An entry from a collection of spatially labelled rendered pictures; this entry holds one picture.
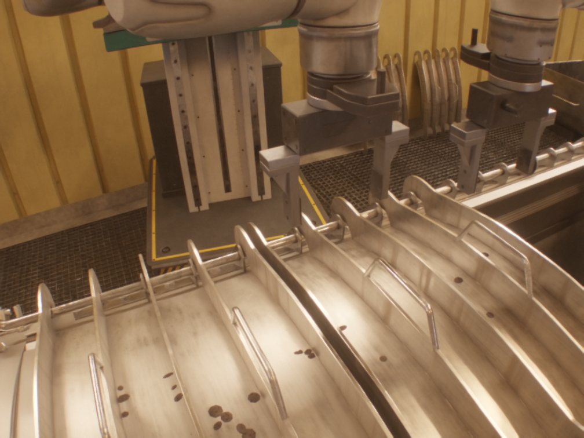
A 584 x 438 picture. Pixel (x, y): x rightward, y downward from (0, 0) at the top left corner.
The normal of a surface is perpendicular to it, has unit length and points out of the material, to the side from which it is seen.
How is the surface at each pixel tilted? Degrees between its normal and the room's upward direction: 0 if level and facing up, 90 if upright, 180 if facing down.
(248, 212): 0
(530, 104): 90
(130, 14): 118
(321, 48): 90
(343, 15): 101
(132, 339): 11
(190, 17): 123
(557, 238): 74
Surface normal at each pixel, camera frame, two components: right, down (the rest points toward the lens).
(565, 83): -0.93, 0.25
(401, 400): 0.00, -0.77
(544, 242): 0.40, 0.29
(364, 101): -0.67, 0.44
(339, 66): -0.10, 0.56
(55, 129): 0.43, 0.49
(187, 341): -0.11, -0.89
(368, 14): 0.60, 0.58
